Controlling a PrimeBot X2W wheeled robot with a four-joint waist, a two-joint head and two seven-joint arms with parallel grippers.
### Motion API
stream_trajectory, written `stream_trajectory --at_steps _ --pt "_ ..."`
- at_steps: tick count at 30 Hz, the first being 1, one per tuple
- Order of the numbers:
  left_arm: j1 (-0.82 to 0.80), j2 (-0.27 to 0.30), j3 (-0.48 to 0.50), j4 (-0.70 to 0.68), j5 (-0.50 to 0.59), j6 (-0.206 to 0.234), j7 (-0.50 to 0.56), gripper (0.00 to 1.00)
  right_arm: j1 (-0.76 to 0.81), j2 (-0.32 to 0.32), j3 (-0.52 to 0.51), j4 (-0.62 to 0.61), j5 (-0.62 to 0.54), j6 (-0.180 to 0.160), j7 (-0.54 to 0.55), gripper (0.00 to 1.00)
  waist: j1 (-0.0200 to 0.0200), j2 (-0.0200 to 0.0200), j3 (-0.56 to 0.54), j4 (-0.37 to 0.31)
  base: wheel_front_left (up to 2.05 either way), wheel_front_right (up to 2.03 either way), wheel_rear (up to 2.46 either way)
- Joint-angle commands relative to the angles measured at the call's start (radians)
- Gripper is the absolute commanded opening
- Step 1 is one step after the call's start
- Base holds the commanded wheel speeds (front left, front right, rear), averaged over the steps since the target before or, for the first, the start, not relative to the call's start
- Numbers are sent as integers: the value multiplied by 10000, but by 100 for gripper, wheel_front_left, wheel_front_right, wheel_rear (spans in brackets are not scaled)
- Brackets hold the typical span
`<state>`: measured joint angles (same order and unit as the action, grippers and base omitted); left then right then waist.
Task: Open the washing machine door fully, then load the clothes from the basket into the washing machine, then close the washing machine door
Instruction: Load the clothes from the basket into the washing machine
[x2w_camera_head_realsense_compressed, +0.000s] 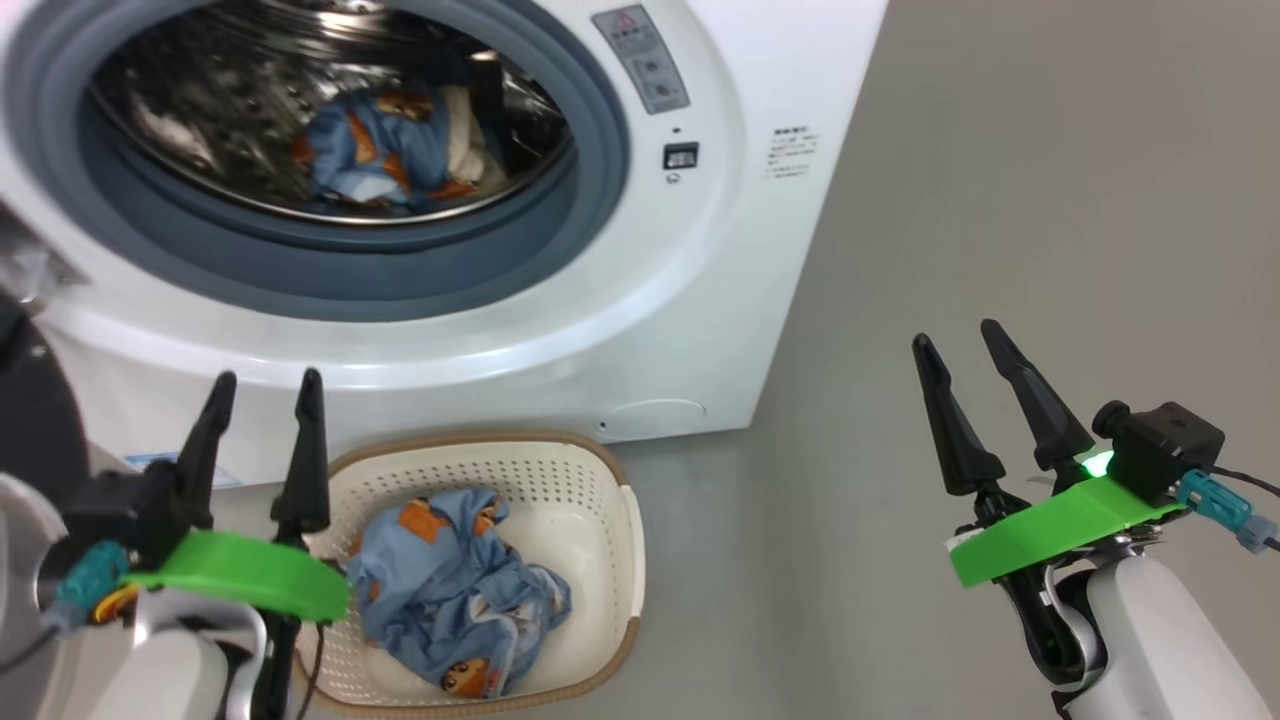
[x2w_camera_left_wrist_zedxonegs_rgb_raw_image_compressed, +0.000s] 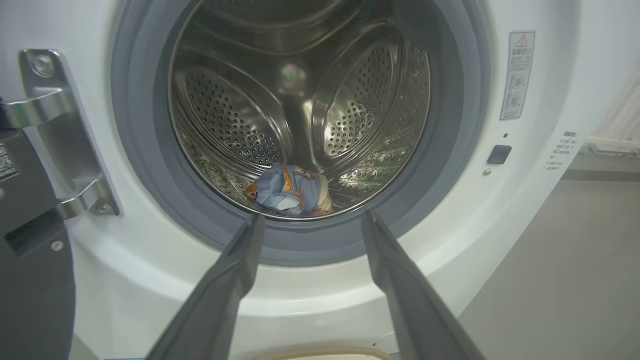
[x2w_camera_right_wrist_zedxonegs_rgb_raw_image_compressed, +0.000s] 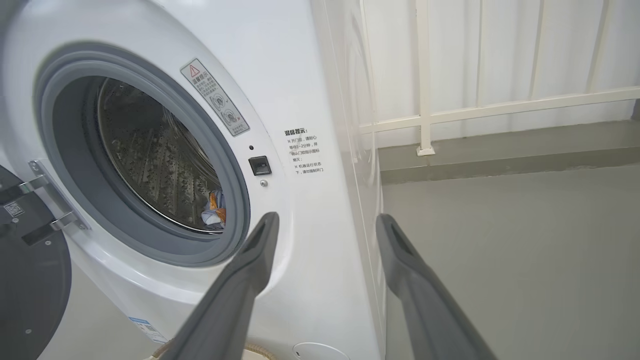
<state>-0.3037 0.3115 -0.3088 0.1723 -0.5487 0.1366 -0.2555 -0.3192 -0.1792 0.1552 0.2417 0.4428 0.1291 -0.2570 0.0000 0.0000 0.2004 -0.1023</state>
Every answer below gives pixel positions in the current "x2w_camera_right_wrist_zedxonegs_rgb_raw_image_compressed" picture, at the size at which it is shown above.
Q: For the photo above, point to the cream perforated laundry basket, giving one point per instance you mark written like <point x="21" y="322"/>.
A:
<point x="260" y="350"/>

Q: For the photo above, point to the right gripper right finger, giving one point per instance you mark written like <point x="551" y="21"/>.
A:
<point x="430" y="315"/>

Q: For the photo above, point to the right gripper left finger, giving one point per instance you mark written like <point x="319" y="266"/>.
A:
<point x="225" y="310"/>

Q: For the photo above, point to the blue energy label sticker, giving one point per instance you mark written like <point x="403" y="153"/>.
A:
<point x="147" y="330"/>

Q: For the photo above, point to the perforated steel washer drum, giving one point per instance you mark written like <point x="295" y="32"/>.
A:
<point x="150" y="150"/>

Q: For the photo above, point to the dark round glass washer door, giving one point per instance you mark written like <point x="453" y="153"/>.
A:
<point x="30" y="290"/>

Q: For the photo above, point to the white metal railing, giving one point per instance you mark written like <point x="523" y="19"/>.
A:
<point x="424" y="100"/>

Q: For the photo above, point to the round white filter cover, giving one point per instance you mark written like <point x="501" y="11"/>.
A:
<point x="320" y="352"/>

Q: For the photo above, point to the white front-load washing machine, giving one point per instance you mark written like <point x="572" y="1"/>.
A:
<point x="300" y="75"/>

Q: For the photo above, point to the blue garment with orange cartoons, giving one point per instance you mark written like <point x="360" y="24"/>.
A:
<point x="215" y="212"/>

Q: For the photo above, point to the black door lock latch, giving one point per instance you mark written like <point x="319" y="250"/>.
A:
<point x="260" y="165"/>

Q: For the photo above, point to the grey warning sticker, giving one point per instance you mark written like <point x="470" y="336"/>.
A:
<point x="215" y="97"/>

